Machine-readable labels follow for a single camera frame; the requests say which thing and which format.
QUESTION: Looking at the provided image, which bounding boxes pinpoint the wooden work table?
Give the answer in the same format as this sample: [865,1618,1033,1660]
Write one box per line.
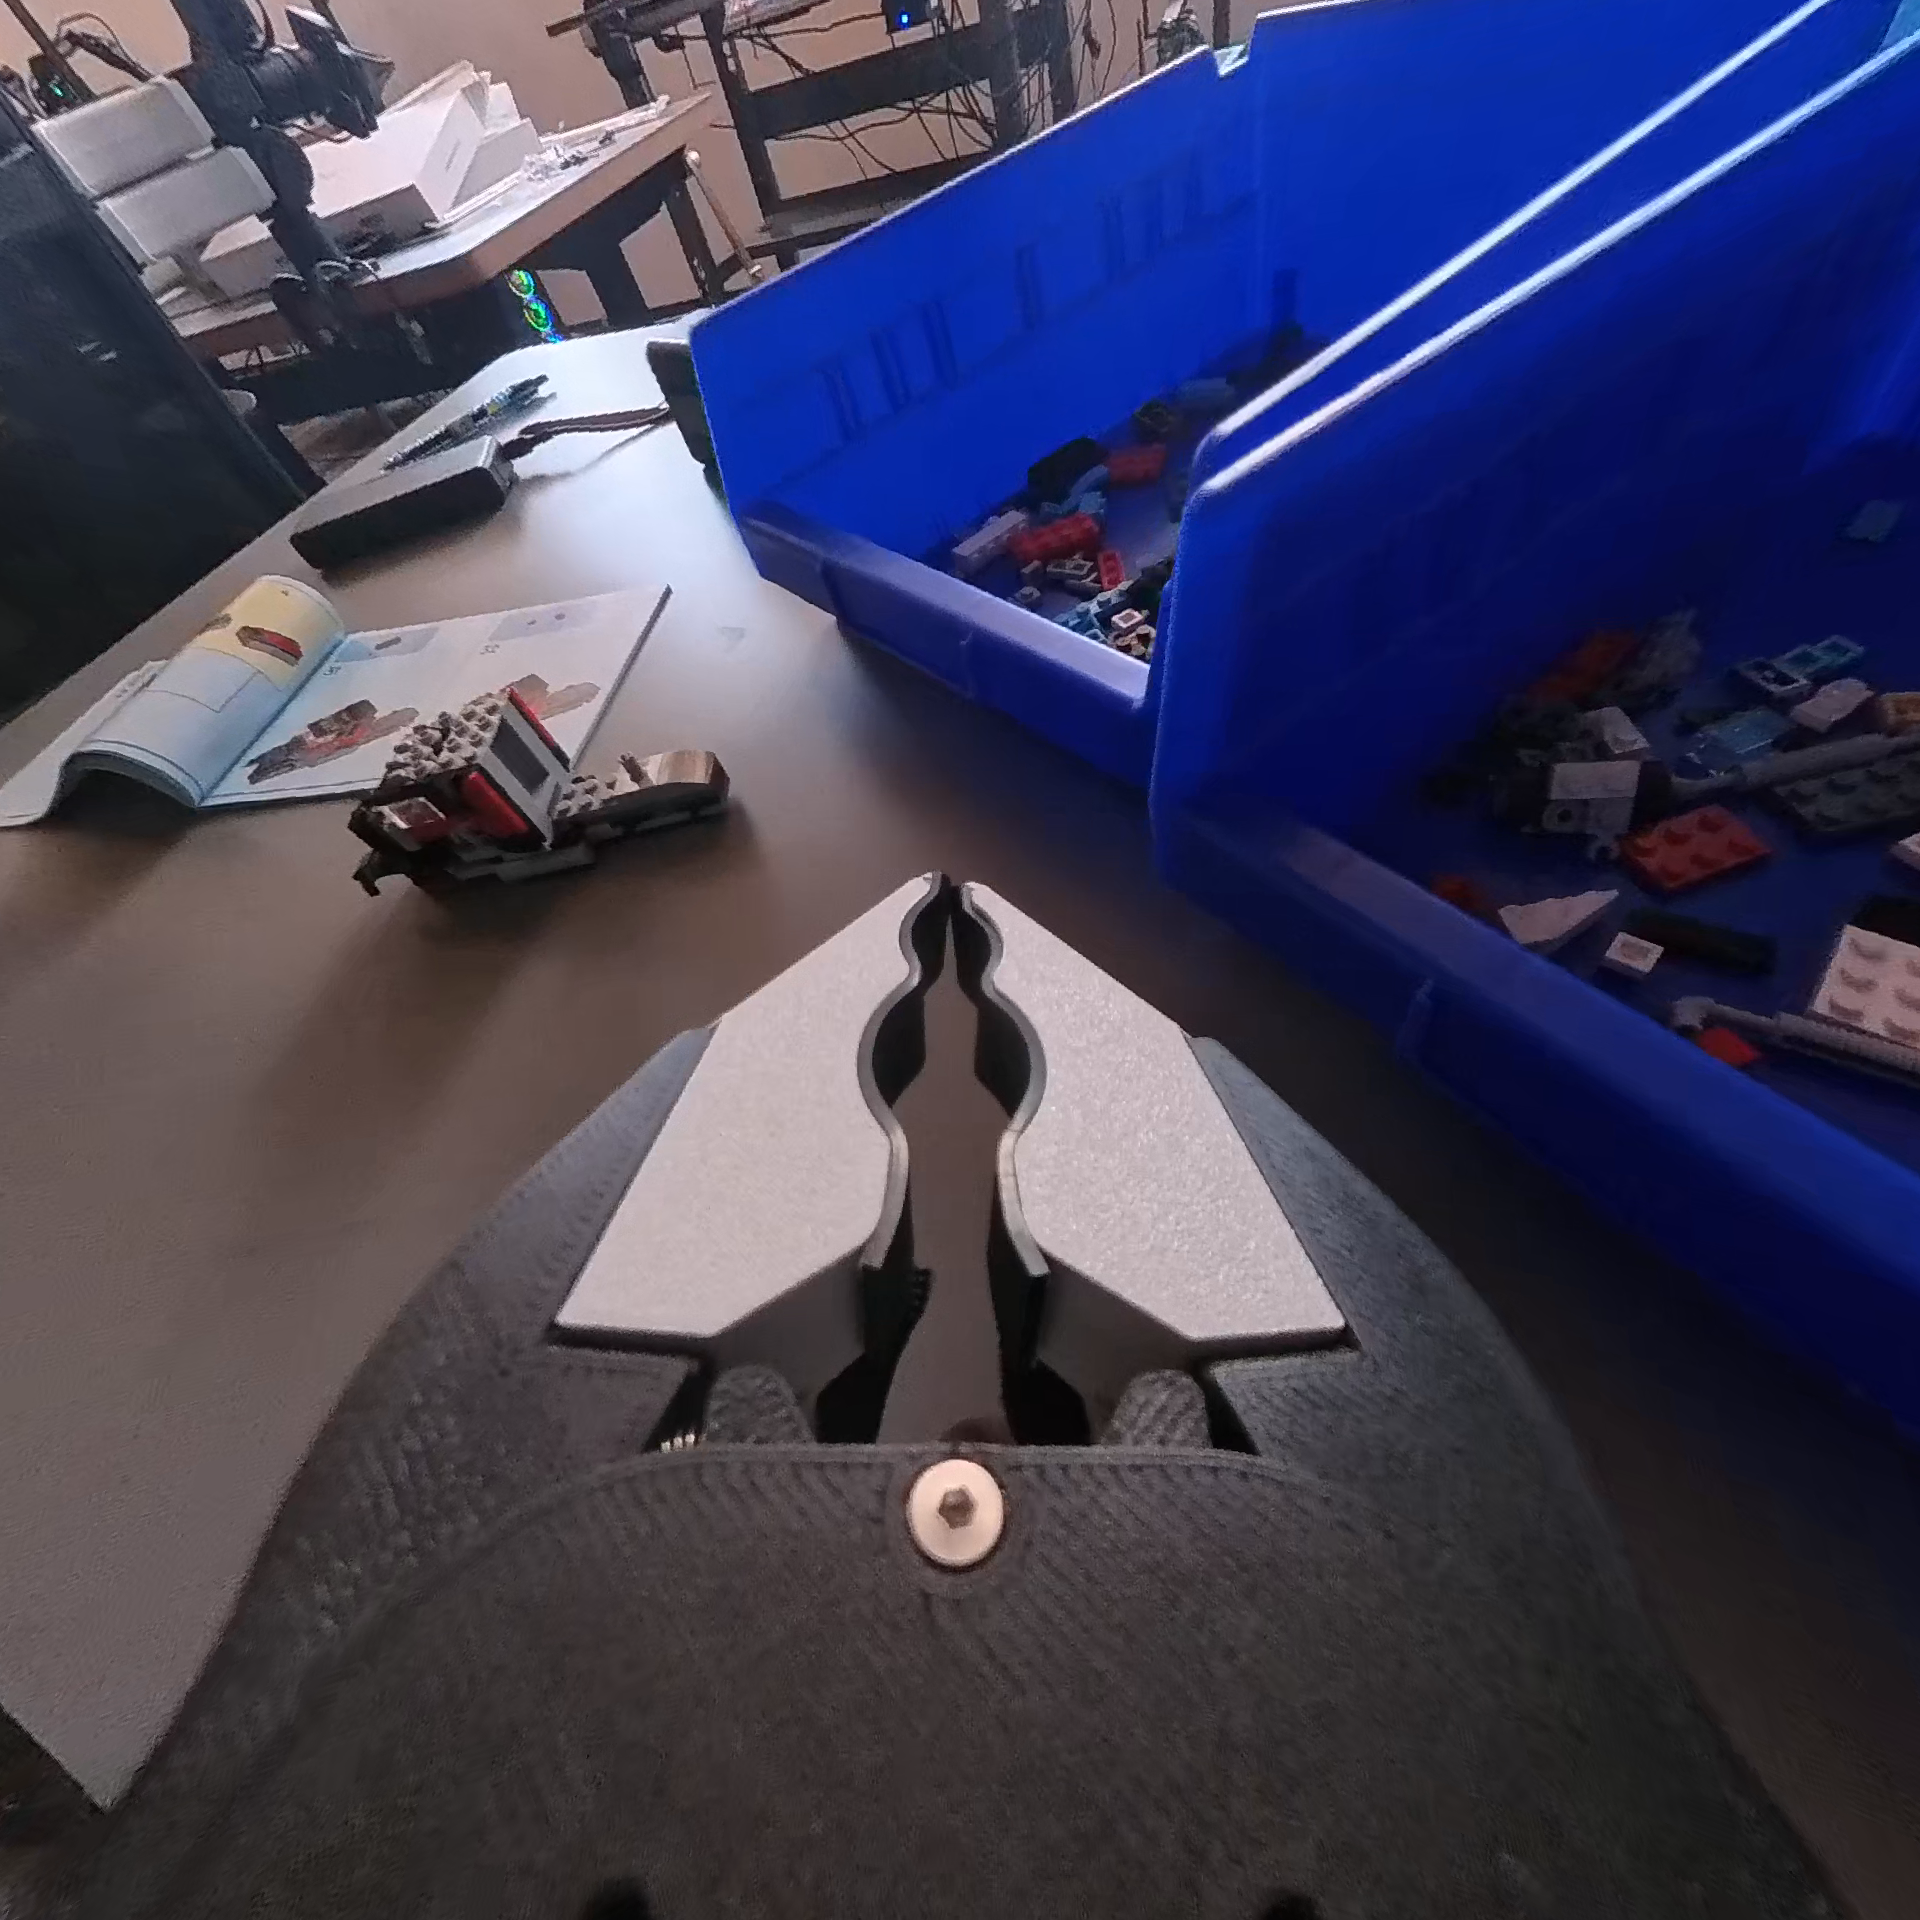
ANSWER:
[147,89,724,377]

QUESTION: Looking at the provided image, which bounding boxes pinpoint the pile of mixed toy bricks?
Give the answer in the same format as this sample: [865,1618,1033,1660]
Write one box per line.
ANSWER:
[1422,498,1920,1081]

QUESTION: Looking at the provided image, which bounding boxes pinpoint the dark cable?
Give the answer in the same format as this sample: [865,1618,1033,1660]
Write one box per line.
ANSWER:
[518,400,666,456]

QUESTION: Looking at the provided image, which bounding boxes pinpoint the toy brick vehicle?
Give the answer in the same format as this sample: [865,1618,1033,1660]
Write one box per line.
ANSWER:
[347,676,733,900]

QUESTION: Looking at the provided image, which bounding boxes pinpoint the black camera on stand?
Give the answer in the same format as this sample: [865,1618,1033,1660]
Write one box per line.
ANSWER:
[168,0,399,348]

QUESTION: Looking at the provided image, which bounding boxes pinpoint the dark pen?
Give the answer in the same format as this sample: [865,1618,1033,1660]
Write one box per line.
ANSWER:
[379,377,558,471]

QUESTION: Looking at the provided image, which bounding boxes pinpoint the white cardboard box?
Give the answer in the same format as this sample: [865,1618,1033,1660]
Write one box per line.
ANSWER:
[28,78,209,195]
[97,145,279,269]

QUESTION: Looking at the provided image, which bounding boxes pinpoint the small dark device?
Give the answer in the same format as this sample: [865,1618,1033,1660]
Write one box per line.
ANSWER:
[643,336,727,479]

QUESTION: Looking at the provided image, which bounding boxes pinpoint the black metal rack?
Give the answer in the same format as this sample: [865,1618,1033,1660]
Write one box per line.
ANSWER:
[549,0,1080,270]

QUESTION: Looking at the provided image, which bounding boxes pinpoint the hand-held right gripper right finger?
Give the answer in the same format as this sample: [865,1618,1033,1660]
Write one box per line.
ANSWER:
[959,874,1350,1443]

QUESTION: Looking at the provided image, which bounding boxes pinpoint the open instruction booklet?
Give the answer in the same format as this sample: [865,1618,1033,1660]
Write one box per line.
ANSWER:
[0,572,670,831]

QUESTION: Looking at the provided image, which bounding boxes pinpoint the blue plastic storage bin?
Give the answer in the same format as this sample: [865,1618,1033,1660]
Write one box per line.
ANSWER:
[1147,39,1920,1436]
[684,0,1904,791]

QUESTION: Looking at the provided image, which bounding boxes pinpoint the black mesh cabinet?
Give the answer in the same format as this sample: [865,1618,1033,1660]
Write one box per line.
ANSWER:
[0,89,324,726]

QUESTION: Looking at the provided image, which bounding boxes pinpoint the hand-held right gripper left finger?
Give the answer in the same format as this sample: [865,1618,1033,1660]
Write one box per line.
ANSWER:
[552,874,964,1443]

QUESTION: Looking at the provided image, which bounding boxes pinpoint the pile of small toy bricks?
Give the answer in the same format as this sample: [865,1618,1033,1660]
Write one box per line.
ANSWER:
[942,325,1307,662]

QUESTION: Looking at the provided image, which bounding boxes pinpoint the large flat white box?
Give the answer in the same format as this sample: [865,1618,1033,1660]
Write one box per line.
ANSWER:
[298,60,542,228]

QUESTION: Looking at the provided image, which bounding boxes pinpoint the black flat box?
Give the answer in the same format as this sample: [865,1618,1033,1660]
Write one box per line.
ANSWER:
[285,433,518,572]

